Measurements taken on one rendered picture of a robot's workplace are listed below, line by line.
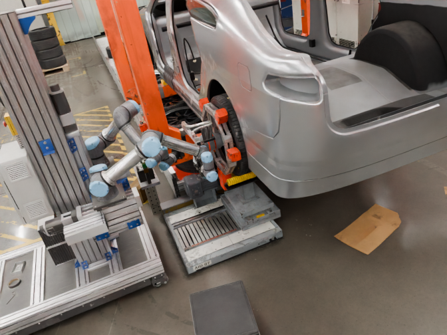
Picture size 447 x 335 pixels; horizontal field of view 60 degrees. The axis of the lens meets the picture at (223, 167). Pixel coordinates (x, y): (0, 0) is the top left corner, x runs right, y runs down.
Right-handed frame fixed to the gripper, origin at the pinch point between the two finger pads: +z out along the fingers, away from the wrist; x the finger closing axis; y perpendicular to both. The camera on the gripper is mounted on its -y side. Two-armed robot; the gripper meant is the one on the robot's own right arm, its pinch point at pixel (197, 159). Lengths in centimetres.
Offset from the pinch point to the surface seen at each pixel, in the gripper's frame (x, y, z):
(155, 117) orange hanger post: 14, 18, 60
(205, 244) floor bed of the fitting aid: 10, -75, -5
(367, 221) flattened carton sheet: -119, -81, -45
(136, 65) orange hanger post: 18, 63, 60
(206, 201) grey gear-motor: -12, -74, 52
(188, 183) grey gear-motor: 3, -43, 42
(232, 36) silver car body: -33, 85, -22
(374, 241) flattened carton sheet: -108, -82, -66
